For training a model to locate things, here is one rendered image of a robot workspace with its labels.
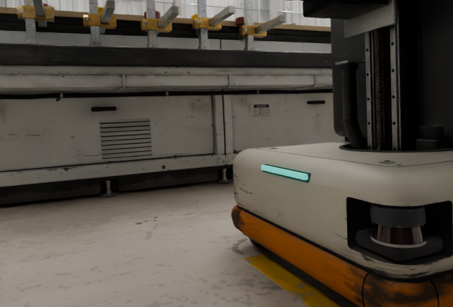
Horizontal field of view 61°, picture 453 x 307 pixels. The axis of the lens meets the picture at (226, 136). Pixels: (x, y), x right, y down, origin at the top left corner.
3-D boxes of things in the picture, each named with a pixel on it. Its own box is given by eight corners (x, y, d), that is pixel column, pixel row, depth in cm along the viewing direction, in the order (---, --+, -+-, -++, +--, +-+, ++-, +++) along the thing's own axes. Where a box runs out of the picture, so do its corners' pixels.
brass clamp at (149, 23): (172, 30, 178) (172, 19, 178) (143, 28, 173) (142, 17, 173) (168, 32, 184) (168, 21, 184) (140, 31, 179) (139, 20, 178)
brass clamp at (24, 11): (54, 18, 159) (53, 6, 158) (17, 17, 153) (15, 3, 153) (54, 22, 164) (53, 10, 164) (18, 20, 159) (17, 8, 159)
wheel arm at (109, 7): (115, 11, 145) (114, -2, 145) (106, 10, 144) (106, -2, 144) (104, 35, 186) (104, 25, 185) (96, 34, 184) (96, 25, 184)
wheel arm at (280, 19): (286, 23, 175) (286, 14, 174) (280, 23, 173) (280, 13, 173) (245, 42, 215) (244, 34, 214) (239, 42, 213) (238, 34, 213)
